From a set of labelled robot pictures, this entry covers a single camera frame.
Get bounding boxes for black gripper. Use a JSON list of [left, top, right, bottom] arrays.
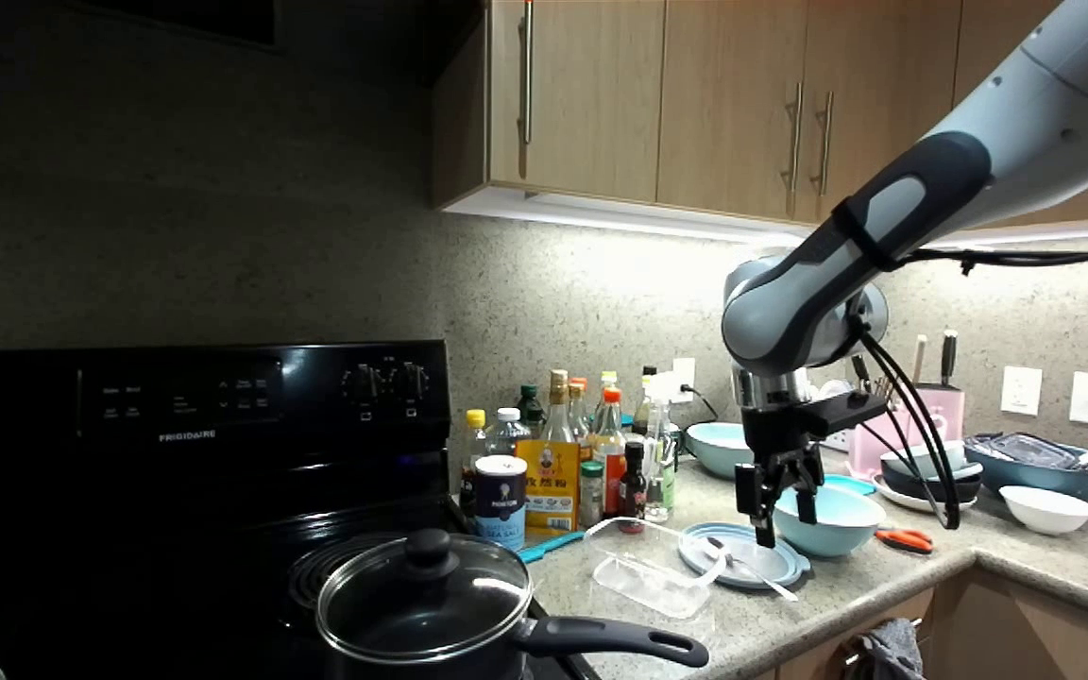
[[735, 392, 832, 552]]

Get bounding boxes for white spoon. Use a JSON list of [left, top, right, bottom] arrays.
[[703, 533, 805, 606]]

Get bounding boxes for light blue small bowl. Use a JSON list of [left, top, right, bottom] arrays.
[[776, 484, 889, 565]]

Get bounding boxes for light blue large bowl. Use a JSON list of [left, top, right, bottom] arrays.
[[681, 421, 755, 484]]

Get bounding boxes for white ceramic bowl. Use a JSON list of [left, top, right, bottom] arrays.
[[997, 484, 1088, 542]]

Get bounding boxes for light blue plate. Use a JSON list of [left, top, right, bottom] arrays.
[[672, 518, 816, 597]]

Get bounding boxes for clear plastic container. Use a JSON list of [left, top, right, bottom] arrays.
[[589, 552, 719, 625]]

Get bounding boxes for white outlet with plug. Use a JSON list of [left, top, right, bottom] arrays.
[[669, 354, 703, 406]]

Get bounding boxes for grey hanging towel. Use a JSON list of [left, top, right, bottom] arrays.
[[855, 611, 928, 680]]

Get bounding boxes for red cap sauce bottle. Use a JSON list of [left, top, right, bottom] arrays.
[[594, 384, 636, 522]]

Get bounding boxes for stack of dark bowls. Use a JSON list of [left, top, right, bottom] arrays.
[[876, 446, 988, 518]]

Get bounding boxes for pink knife block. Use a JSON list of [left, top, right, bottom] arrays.
[[847, 328, 969, 484]]

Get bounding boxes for small green cap jar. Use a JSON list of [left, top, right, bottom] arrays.
[[579, 459, 607, 533]]

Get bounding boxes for yellow label sauce bottle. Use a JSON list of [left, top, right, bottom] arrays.
[[516, 368, 584, 549]]

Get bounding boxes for blue dish tray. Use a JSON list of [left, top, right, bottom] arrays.
[[963, 430, 1088, 503]]

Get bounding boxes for wooden lower cabinet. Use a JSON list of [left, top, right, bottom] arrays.
[[744, 565, 1088, 680]]

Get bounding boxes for clear plastic bottle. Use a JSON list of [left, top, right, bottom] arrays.
[[487, 406, 535, 460]]

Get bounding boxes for blue white salt canister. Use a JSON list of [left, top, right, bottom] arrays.
[[463, 451, 534, 552]]

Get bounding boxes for yellow cap oil bottle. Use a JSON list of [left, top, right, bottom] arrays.
[[456, 406, 496, 503]]

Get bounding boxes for glass pot lid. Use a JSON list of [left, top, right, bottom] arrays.
[[311, 527, 535, 670]]

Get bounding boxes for wooden upper cabinets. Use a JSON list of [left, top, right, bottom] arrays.
[[425, 0, 1088, 245]]

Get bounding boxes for black electric stove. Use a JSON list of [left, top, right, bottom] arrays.
[[0, 337, 604, 680]]

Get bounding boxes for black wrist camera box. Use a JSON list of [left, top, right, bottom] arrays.
[[805, 384, 898, 439]]

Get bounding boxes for orange handled tool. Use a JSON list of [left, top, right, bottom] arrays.
[[871, 527, 942, 561]]

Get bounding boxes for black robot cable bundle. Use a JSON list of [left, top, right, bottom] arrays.
[[847, 231, 1088, 533]]

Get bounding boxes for black pot with handle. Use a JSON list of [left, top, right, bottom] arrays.
[[313, 590, 714, 680]]

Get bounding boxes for teal handled utensil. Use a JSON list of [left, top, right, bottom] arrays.
[[516, 528, 589, 568]]

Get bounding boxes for small white wall switch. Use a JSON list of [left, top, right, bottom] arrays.
[[997, 364, 1048, 421]]

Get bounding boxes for metal cabinet handle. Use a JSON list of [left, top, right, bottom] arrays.
[[779, 89, 805, 188], [808, 91, 835, 194]]

